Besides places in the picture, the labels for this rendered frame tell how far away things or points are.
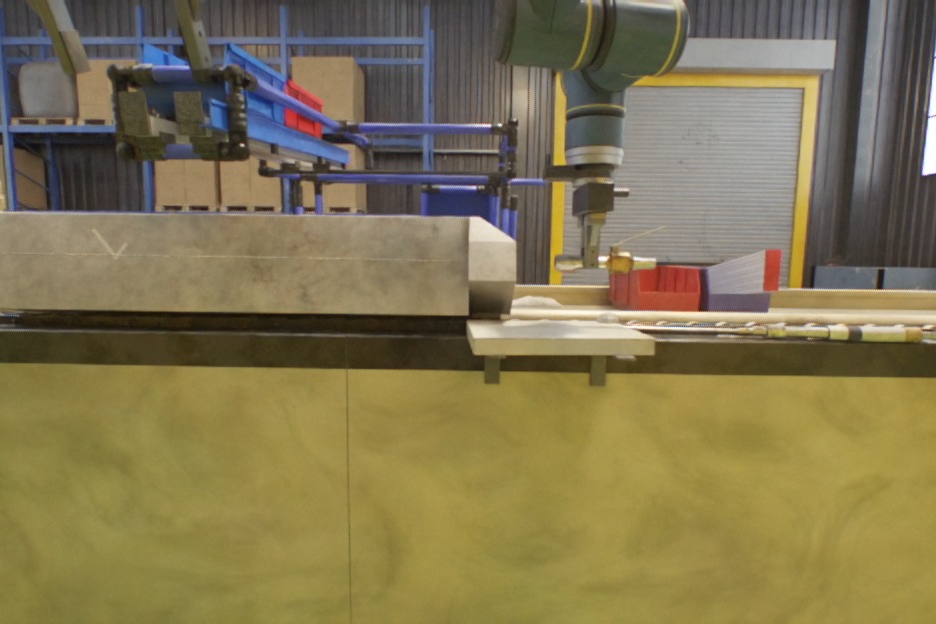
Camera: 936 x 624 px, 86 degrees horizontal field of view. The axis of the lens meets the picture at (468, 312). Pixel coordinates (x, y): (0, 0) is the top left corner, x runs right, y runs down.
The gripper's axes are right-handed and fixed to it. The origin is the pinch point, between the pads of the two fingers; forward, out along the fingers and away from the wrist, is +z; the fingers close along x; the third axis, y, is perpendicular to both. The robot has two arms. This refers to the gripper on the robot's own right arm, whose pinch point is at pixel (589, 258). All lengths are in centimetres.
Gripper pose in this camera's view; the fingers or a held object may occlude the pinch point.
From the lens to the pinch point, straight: 99.7
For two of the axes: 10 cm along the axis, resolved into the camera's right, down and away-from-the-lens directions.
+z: -0.1, 9.9, 1.1
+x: 0.0, -1.1, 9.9
